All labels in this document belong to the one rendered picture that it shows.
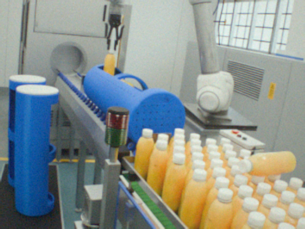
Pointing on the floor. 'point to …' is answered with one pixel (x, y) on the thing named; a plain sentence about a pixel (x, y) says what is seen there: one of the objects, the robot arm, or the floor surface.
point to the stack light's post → (109, 194)
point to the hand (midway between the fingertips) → (112, 45)
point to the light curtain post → (124, 37)
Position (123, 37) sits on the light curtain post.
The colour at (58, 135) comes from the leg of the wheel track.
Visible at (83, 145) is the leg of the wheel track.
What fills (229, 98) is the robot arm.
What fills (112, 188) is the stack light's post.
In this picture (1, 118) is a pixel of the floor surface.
